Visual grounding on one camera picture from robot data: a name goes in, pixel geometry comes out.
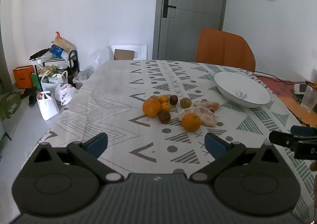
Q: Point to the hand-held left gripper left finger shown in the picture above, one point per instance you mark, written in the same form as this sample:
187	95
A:
97	143

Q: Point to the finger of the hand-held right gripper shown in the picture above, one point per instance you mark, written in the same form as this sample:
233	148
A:
282	139
303	130

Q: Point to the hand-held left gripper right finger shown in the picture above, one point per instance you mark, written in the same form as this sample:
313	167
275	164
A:
215	146

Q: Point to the large peeled citrus piece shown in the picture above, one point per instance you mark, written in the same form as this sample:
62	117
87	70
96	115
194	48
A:
205	115

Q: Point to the round orange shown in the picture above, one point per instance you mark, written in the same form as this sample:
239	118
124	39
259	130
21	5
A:
191	122

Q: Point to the small peeled citrus piece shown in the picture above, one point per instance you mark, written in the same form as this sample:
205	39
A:
208	105

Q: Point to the green-yellow round fruit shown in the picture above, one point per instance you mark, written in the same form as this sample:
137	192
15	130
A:
185	102

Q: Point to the brown round fruit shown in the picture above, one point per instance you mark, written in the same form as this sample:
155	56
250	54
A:
164	116

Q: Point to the dark red round fruit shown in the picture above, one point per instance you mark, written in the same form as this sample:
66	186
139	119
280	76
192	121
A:
173	99

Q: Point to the small tangerine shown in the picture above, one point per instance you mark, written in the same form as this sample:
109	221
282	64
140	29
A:
163	99
166	107

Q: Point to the white ceramic bowl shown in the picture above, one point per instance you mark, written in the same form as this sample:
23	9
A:
244	87

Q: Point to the large orange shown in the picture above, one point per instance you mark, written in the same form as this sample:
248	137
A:
151	107

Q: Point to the person's right hand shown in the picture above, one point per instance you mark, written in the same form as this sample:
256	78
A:
313	166

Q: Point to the clear glass cup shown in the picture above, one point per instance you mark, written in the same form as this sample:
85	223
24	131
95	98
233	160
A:
308	99

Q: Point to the patterned white tablecloth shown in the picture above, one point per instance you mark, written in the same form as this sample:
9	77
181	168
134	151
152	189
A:
111	105

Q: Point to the white red plastic bag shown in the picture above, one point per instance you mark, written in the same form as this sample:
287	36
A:
65	92

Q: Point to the white tote bag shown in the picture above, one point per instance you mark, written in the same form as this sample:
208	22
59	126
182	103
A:
48	107

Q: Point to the grey plastic bag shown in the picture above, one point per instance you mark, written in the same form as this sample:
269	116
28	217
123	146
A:
83	75

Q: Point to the small brown fruit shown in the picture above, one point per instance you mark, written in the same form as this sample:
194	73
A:
153	97

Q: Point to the white shopping bag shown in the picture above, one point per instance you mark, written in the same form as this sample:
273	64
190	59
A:
50	84

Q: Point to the black shoes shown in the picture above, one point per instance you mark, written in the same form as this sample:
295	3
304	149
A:
31	97

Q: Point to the black metal rack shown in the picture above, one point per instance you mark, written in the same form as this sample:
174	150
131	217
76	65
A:
73	63

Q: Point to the clear plastic bag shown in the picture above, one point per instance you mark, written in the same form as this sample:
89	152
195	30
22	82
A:
99	58

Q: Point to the brown cardboard box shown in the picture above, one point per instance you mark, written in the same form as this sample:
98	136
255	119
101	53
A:
123	55

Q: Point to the orange chair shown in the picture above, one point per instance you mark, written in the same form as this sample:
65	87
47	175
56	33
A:
223	48

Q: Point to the orange box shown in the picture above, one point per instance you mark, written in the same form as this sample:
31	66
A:
22	77

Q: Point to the blue plastic bag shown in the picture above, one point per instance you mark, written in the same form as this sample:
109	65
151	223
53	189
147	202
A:
57	51

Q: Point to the dark folded item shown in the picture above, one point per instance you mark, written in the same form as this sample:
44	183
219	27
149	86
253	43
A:
39	53

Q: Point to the brown paper bag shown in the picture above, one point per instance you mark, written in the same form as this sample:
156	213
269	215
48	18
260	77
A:
62	42

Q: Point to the grey door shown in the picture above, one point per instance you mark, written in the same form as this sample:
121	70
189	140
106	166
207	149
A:
193	31

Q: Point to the grey door frame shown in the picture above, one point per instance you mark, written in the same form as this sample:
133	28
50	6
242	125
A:
4	40

